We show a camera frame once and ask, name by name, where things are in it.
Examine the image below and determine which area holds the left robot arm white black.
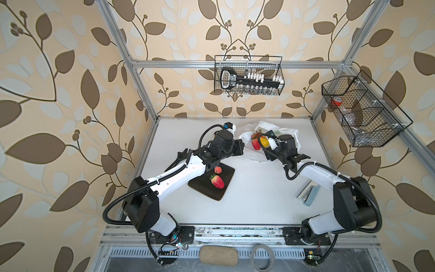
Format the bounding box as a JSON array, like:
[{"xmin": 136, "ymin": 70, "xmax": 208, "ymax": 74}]
[{"xmin": 102, "ymin": 122, "xmax": 244, "ymax": 250}]

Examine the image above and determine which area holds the grey tape roll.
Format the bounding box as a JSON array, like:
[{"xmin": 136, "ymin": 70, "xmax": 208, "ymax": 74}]
[{"xmin": 250, "ymin": 244, "xmax": 276, "ymax": 272}]

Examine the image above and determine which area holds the black square tray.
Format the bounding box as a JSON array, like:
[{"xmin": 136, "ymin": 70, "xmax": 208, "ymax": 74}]
[{"xmin": 188, "ymin": 163, "xmax": 235, "ymax": 201}]

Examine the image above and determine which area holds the wire basket black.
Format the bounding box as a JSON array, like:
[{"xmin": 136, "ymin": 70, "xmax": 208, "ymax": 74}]
[
  {"xmin": 214, "ymin": 54, "xmax": 285, "ymax": 96},
  {"xmin": 321, "ymin": 70, "xmax": 413, "ymax": 147}
]

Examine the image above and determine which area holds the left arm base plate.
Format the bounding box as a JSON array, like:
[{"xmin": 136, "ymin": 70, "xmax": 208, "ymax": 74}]
[{"xmin": 149, "ymin": 226, "xmax": 195, "ymax": 244}]

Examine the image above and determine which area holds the red cup in basket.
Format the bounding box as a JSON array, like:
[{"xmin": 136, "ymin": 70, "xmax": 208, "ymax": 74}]
[{"xmin": 331, "ymin": 96, "xmax": 343, "ymax": 108}]

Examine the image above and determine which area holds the large red fake strawberry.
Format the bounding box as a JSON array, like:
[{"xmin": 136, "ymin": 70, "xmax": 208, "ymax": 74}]
[{"xmin": 210, "ymin": 174, "xmax": 225, "ymax": 189}]

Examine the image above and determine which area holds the black socket tool set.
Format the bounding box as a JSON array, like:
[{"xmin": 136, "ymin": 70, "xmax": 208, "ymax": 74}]
[{"xmin": 217, "ymin": 67, "xmax": 284, "ymax": 91}]

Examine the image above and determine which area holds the right wire basket black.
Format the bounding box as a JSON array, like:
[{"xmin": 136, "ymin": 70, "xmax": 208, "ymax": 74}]
[{"xmin": 321, "ymin": 70, "xmax": 413, "ymax": 147}]

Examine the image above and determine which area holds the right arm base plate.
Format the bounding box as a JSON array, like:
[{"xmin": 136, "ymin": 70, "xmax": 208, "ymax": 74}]
[{"xmin": 282, "ymin": 227, "xmax": 331, "ymax": 247}]

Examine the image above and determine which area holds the fake strawberry in bag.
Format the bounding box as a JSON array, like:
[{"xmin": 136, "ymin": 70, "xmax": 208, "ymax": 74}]
[{"xmin": 251, "ymin": 139, "xmax": 261, "ymax": 150}]

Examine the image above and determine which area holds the back wire basket black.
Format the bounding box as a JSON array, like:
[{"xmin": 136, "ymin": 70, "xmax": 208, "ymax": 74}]
[{"xmin": 214, "ymin": 54, "xmax": 285, "ymax": 96}]

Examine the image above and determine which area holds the yellow fake lemon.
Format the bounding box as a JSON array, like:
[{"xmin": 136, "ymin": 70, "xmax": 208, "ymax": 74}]
[{"xmin": 259, "ymin": 136, "xmax": 270, "ymax": 148}]

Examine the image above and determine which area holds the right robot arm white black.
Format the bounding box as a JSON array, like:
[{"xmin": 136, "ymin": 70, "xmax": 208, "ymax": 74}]
[{"xmin": 251, "ymin": 130, "xmax": 383, "ymax": 266}]

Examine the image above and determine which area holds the white plastic bag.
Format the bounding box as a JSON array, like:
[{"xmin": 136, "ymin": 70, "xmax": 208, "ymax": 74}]
[{"xmin": 238, "ymin": 121, "xmax": 302, "ymax": 162}]

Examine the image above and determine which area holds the beige sponge block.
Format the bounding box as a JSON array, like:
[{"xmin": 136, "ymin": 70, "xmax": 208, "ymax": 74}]
[{"xmin": 199, "ymin": 245, "xmax": 239, "ymax": 267}]

